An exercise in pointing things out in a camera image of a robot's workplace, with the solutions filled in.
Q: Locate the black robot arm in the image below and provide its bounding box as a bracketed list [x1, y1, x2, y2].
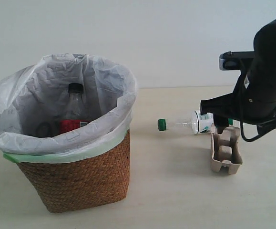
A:
[200, 19, 276, 142]

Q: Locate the white plastic bin liner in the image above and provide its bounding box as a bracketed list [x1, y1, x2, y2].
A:
[0, 54, 138, 164]

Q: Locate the brown paper pulp tray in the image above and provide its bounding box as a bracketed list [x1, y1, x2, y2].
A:
[210, 124, 243, 175]

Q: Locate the red label plastic bottle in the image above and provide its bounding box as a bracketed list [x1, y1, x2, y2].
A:
[55, 83, 92, 135]

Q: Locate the woven wicker waste basket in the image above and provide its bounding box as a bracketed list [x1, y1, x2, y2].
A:
[17, 132, 130, 213]

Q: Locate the green label plastic bottle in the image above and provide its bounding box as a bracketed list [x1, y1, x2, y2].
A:
[157, 110, 235, 135]

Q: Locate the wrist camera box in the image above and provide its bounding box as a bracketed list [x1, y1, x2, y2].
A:
[219, 51, 255, 71]

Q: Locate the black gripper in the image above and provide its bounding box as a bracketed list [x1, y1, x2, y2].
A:
[199, 71, 276, 135]

